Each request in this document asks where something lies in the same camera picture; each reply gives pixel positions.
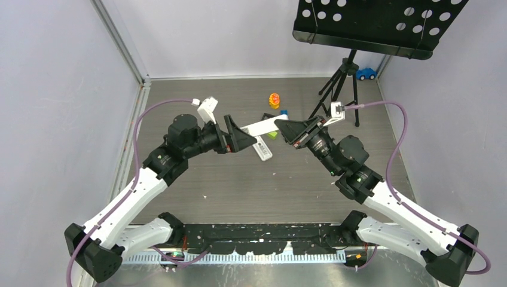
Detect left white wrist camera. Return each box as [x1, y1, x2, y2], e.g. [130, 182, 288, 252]
[191, 96, 218, 124]

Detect blue toy car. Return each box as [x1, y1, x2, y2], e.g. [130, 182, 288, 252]
[356, 68, 377, 81]

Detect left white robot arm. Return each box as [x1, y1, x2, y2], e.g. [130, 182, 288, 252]
[64, 114, 257, 283]

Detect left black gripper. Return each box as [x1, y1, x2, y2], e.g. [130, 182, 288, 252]
[184, 115, 256, 159]

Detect black square frame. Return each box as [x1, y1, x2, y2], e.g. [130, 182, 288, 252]
[261, 113, 275, 121]

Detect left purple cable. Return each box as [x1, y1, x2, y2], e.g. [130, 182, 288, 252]
[65, 99, 199, 287]

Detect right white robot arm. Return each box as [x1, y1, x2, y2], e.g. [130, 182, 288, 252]
[274, 117, 479, 286]

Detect green block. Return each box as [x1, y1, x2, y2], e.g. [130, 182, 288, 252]
[266, 132, 278, 139]

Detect black perforated music stand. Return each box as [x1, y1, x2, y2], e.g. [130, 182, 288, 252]
[292, 0, 467, 117]

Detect white remote control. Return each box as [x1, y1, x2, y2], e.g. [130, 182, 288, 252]
[240, 115, 288, 137]
[252, 136, 273, 161]

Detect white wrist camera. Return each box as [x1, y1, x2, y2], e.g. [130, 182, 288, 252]
[323, 102, 346, 126]
[191, 96, 218, 124]

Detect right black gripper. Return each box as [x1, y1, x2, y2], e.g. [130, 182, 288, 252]
[274, 115, 341, 176]

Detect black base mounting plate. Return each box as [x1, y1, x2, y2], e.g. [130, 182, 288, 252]
[145, 222, 382, 267]

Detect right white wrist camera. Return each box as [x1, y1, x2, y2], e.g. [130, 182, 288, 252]
[323, 102, 346, 126]

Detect orange yellow toy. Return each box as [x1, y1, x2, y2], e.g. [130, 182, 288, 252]
[268, 93, 280, 109]

